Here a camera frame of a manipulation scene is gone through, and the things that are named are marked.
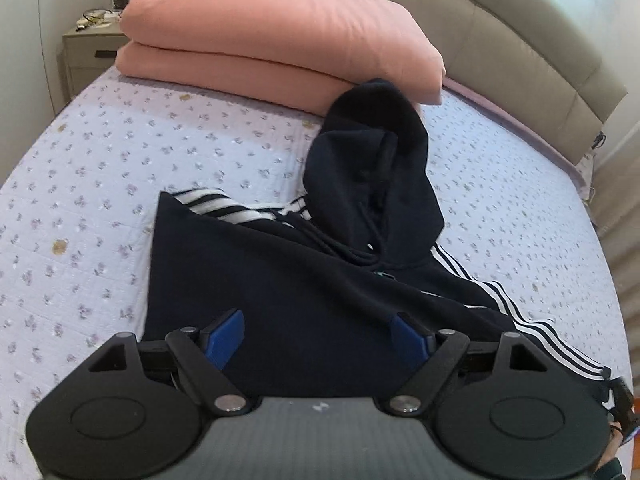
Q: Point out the person's right forearm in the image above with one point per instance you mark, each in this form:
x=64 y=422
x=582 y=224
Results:
x=612 y=467

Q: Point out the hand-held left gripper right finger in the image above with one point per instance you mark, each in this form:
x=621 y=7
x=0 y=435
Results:
x=407 y=340

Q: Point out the floral quilted bedspread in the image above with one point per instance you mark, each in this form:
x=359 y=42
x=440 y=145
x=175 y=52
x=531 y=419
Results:
x=100 y=185

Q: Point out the beige padded headboard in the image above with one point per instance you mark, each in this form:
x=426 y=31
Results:
x=525 y=40

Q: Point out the folded pink blanket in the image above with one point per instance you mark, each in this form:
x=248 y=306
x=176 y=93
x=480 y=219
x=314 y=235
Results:
x=280 y=35

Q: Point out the black clip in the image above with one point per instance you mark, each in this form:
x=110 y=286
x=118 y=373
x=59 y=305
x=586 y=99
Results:
x=599 y=141

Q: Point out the beige nightstand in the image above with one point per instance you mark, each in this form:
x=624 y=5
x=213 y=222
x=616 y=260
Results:
x=87 y=55

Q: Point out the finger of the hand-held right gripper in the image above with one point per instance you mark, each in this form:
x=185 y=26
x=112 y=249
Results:
x=622 y=395

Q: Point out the mauve bed sheet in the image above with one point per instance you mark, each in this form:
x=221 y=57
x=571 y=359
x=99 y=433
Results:
x=540 y=135

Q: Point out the navy hoodie with white stripes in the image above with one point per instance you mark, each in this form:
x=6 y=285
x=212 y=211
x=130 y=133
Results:
x=300 y=280

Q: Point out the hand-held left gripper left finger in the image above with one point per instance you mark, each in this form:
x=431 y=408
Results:
x=225 y=337

